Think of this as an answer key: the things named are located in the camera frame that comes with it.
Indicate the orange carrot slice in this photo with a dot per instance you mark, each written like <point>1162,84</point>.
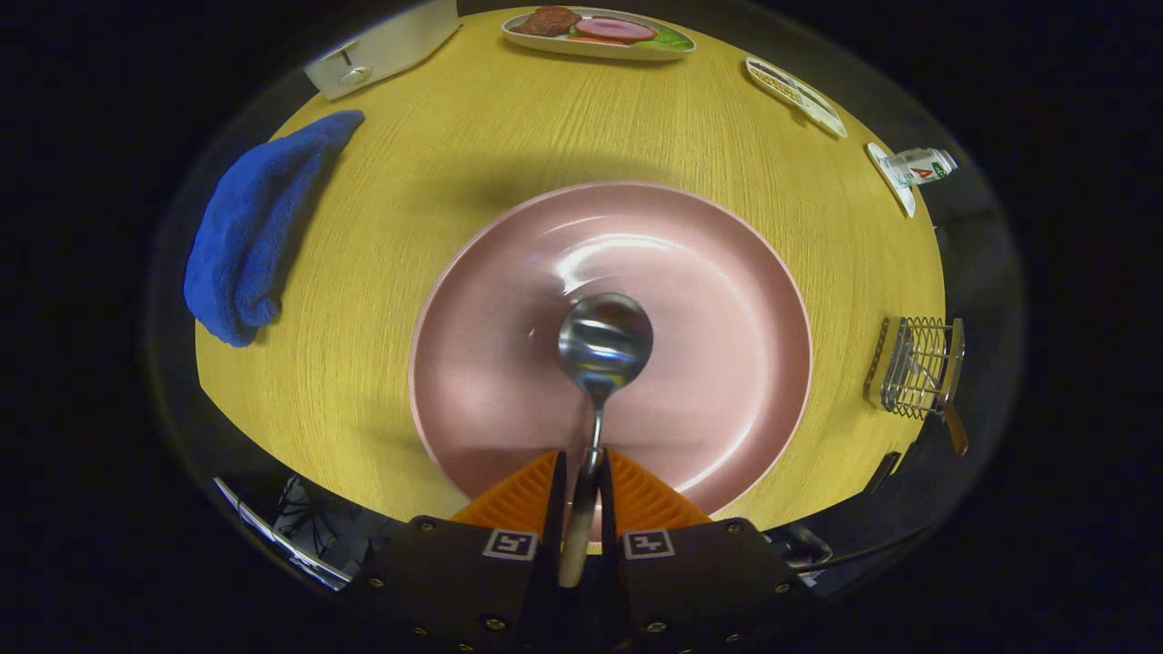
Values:
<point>595,40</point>

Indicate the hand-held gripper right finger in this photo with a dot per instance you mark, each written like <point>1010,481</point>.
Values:
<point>609,509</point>

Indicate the pink ham slice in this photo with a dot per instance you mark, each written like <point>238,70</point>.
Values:
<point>616,29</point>

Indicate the large brown meat piece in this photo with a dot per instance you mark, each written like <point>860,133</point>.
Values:
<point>545,21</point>

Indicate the blue cloth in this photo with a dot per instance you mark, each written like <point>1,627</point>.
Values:
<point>254,227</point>

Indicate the pink plate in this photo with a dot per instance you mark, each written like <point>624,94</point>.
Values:
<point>727,363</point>

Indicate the white drink bottle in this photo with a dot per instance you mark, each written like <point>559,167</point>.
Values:
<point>922,168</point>

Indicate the white square coaster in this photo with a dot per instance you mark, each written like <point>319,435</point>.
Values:
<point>895,186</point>

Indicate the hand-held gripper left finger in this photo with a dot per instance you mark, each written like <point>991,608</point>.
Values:
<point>554,509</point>

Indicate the grey food plate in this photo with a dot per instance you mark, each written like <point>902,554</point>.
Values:
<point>600,50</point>

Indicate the green lettuce leaf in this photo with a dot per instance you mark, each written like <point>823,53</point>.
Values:
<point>674,39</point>

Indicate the black table clamp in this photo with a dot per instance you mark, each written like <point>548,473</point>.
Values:
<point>883,472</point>

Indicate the white toaster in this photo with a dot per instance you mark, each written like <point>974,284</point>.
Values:
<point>391,45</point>

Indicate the white divided bean dish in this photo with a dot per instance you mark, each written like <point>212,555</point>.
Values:
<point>800,95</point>

